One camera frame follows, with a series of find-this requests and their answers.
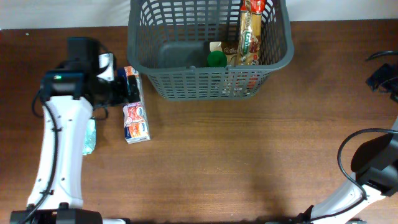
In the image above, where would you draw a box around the grey plastic shopping basket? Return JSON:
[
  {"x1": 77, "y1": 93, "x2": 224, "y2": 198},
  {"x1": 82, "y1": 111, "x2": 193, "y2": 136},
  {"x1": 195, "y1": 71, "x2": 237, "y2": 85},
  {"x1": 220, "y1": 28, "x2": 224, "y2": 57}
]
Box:
[{"x1": 127, "y1": 0, "x2": 294, "y2": 101}]

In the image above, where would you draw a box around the light green wet wipes pack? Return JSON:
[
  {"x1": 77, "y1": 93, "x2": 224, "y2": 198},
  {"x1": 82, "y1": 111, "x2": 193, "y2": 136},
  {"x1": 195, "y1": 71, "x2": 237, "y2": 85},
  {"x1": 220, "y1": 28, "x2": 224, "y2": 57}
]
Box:
[{"x1": 83, "y1": 119, "x2": 96, "y2": 156}]

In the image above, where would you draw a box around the Kleenex tissue multipack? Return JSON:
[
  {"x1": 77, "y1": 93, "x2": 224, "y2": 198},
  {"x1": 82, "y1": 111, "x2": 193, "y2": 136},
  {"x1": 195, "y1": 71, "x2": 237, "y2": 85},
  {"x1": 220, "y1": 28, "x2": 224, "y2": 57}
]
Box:
[{"x1": 118, "y1": 66, "x2": 150, "y2": 144}]

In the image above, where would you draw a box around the green lid jar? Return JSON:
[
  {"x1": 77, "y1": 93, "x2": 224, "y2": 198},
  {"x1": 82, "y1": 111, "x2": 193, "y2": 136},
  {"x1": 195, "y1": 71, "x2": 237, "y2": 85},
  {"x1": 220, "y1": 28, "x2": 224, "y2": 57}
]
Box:
[{"x1": 206, "y1": 50, "x2": 228, "y2": 67}]

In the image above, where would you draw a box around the red spaghetti package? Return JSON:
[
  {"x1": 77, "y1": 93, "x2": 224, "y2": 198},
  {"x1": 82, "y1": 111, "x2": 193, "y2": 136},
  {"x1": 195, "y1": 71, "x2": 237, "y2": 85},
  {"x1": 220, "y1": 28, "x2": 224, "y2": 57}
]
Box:
[{"x1": 236, "y1": 0, "x2": 266, "y2": 65}]

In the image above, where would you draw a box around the beige snack bag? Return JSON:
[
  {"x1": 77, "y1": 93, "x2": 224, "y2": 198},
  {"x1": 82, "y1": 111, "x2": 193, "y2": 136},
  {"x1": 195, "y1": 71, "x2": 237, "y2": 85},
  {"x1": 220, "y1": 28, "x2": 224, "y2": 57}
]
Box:
[{"x1": 209, "y1": 41, "x2": 238, "y2": 66}]

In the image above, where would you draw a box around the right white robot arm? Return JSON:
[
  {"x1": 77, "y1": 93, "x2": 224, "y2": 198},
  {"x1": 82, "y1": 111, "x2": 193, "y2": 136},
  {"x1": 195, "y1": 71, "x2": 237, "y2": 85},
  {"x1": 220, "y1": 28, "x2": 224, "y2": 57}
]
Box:
[{"x1": 294, "y1": 123, "x2": 397, "y2": 223}]

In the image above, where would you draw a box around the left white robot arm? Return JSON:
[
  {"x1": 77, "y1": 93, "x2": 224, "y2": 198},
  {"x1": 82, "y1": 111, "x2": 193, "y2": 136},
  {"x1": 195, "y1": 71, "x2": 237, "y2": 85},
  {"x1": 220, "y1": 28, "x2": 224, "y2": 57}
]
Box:
[{"x1": 9, "y1": 37, "x2": 140, "y2": 223}]

